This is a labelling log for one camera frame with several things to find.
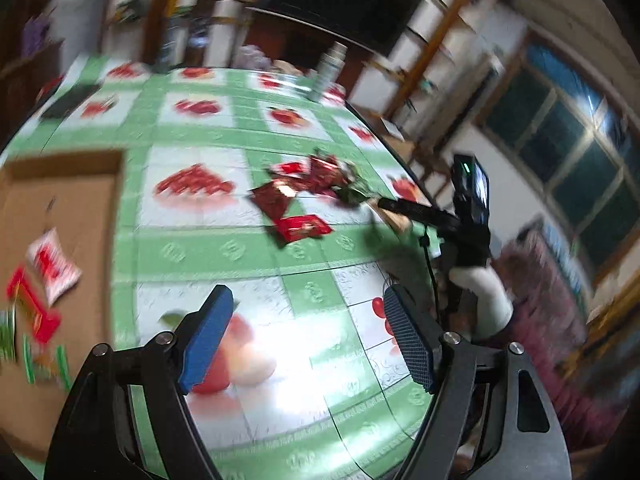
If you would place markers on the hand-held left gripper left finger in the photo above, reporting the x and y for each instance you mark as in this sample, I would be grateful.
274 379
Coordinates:
205 340

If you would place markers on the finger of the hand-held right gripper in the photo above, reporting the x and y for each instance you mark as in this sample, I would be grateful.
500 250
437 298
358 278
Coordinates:
420 212

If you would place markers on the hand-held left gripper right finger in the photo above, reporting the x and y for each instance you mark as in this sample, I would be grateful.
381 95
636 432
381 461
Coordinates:
410 340

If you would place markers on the dark green snack packet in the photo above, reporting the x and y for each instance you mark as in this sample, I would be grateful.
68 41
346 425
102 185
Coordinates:
355 194

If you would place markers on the bright red snack packet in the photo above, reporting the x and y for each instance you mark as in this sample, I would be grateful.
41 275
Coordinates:
300 227

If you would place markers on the small red white snack packet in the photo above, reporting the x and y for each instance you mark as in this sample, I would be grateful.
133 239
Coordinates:
290 169

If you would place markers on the large dark red snack packet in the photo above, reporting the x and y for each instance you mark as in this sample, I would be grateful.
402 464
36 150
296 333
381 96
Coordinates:
272 199

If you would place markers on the brown cardboard tray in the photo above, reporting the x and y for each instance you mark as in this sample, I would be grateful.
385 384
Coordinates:
75 210

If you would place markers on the person's right forearm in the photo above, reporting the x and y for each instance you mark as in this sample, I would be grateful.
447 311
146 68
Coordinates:
487 305

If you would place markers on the person's patterned clothing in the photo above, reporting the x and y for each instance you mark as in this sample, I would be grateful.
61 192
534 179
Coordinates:
545 320

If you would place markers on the green clear pastry packet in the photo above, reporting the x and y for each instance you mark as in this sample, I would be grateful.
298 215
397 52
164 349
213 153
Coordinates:
45 362

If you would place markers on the white spray bottle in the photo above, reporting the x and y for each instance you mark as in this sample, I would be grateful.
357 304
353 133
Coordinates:
327 72

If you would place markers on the red gold label snack packet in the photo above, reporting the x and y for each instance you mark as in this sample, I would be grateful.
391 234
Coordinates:
37 320

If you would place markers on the white green snack packet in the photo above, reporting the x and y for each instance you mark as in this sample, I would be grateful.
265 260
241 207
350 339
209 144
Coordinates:
7 335

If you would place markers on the black flat screen television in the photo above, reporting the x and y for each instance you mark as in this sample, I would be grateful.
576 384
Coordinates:
340 5

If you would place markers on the clear plastic bag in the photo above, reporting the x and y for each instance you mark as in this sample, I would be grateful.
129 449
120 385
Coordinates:
252 57

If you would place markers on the black smartphone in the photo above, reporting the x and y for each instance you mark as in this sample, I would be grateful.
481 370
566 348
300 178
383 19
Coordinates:
70 101

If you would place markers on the window with wooden frame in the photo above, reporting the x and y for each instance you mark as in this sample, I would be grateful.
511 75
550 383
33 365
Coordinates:
570 160

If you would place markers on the wooden wall shelf unit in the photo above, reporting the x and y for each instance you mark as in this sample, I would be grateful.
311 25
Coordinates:
440 35

